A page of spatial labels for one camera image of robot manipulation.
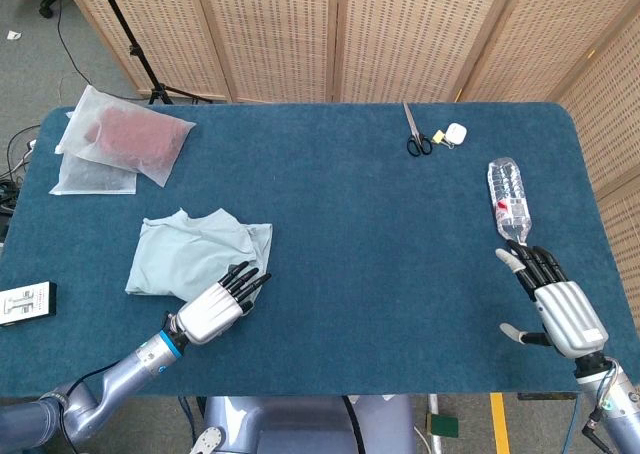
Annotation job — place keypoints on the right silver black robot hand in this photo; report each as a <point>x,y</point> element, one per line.
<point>570,319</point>

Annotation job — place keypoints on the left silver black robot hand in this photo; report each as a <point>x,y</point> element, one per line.
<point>210,314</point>

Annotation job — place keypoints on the light green t-shirt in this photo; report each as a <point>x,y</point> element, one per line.
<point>190,254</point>

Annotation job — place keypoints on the small black white box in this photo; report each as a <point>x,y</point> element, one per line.
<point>25,304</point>

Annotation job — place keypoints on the yellow floor tape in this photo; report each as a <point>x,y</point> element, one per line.
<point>500,424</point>

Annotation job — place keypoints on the clear plastic water bottle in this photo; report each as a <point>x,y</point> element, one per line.
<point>510,199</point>

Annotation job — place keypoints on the blue-grey robot torso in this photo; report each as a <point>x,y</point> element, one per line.
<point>300,424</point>

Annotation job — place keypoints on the green block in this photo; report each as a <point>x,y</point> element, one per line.
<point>445,426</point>

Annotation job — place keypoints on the frosted bag with dark garment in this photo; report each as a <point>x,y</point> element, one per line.
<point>90,179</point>

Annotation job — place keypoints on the metal table leg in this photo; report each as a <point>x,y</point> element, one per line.
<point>434,441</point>

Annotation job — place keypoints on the frosted bag with red garment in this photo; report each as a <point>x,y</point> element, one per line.
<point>135,139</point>

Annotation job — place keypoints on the blue carpeted table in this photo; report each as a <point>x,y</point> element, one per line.
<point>325,134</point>

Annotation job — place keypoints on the white earbuds case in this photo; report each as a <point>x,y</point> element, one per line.
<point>456,133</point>

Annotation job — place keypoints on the yellow binder clip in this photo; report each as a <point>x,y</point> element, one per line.
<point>438,136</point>

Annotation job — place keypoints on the black tripod stand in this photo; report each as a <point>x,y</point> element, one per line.
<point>131,50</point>

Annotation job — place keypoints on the white paper scrap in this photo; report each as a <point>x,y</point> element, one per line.
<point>13,35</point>

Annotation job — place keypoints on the black office chair base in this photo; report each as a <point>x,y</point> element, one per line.
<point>47,6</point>

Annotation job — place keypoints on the white perforated bracket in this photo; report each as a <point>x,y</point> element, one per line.
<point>207,441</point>

